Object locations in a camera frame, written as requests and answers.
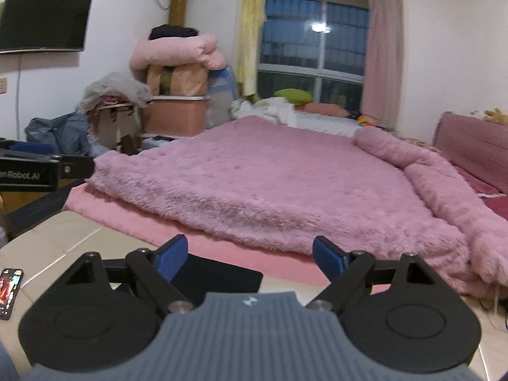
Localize black pants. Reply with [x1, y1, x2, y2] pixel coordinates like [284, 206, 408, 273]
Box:
[171, 255, 264, 307]

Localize pink bed sheet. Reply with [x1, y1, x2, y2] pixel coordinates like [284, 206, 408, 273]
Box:
[64, 184, 329, 287]

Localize blue-grey bag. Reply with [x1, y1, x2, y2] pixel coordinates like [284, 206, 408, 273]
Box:
[24, 113, 92, 157]

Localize cream leather bed footboard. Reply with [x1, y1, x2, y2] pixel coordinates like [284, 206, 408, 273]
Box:
[1, 211, 507, 380]

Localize fluffy purple-pink blanket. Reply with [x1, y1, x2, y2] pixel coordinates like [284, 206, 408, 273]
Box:
[90, 117, 507, 297]

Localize smartphone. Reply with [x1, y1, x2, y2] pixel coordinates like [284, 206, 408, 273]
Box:
[0, 268, 24, 321]

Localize grey cloth pile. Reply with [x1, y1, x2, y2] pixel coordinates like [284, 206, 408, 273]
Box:
[75, 72, 152, 114]

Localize white bedding pile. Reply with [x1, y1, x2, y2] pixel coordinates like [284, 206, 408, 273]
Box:
[230, 97, 361, 138]

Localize green pillow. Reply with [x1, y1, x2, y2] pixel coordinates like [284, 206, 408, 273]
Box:
[275, 88, 312, 106]

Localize orange-brown folded quilt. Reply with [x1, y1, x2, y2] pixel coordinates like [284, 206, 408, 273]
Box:
[146, 64, 208, 97]

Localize purple headboard cover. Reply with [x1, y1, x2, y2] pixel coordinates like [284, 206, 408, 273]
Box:
[433, 112, 508, 194]

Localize pink rolled quilt on stack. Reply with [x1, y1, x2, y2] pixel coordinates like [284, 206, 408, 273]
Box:
[129, 34, 227, 70]

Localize window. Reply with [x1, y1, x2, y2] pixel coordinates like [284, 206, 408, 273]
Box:
[257, 0, 370, 113]

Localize stuffed toy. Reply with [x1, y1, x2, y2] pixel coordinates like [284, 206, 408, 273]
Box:
[483, 108, 508, 126]

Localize pink curtain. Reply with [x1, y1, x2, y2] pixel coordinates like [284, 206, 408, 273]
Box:
[361, 0, 404, 129]

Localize yellow curtain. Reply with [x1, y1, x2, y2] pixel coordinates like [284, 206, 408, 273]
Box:
[237, 0, 266, 97]

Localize wall mounted television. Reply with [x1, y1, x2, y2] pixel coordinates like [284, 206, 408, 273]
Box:
[0, 0, 92, 54]

